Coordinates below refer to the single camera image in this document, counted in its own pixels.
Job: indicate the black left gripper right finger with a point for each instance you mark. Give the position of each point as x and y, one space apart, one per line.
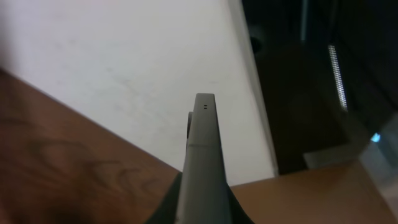
238 215

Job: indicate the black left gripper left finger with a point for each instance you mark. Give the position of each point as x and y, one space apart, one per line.
165 213

